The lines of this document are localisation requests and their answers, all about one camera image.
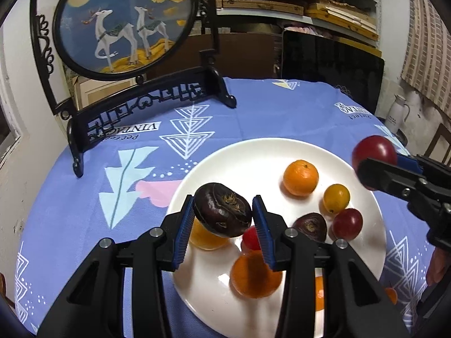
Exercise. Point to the yellow orange round fruit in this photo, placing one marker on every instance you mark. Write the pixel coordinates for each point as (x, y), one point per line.
(208, 237)

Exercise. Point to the brown wooden chair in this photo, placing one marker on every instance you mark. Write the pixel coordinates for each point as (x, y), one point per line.
(438, 146)

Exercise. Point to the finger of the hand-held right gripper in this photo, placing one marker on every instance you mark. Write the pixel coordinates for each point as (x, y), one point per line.
(384, 176)
(408, 162)

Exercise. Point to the white framed window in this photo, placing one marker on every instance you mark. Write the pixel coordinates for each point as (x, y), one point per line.
(8, 133)

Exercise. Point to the small red cherry tomato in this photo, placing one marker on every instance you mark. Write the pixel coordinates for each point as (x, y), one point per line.
(251, 238)

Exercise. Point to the black round stool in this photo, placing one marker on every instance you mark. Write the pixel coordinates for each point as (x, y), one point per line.
(398, 133)

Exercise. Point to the cardboard box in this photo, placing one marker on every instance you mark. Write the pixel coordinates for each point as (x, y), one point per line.
(102, 91)

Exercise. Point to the pink cloth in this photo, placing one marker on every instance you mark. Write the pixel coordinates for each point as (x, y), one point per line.
(299, 28)

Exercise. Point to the white round plate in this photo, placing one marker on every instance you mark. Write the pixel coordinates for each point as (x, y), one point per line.
(317, 253)

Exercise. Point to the black flat panel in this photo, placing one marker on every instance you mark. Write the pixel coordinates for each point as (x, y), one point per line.
(331, 67)

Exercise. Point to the orange mandarin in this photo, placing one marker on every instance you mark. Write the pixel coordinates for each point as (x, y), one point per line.
(256, 275)
(390, 294)
(319, 292)
(300, 177)

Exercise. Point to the stack of yellow flat boxes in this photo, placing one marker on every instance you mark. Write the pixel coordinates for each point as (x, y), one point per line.
(343, 16)

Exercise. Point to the white kettle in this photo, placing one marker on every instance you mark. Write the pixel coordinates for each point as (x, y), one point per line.
(396, 114)

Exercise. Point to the brown wooden board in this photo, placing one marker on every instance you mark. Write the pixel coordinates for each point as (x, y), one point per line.
(239, 54)

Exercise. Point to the large red tomato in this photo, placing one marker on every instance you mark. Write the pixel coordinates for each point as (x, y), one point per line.
(375, 149)

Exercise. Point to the dark brown water chestnut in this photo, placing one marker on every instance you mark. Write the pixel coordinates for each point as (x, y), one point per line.
(310, 226)
(222, 214)

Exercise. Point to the beige checked curtain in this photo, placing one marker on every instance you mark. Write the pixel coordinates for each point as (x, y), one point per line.
(428, 45)

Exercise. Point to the yellow cherry tomato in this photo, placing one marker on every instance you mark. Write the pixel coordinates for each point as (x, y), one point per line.
(336, 198)

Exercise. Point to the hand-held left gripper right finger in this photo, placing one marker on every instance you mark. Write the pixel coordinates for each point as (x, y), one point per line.
(263, 234)

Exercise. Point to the blue patterned tablecloth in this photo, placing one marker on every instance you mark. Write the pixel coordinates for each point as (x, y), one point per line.
(116, 148)

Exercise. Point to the black framed deer table screen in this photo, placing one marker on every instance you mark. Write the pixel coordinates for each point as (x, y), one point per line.
(123, 24)

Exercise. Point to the dark red cherry tomato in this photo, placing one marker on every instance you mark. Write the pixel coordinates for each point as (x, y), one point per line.
(347, 222)

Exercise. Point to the person's right hand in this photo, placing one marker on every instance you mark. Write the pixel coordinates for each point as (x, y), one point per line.
(437, 264)

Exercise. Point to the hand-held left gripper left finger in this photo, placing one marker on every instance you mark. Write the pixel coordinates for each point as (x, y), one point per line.
(183, 234)

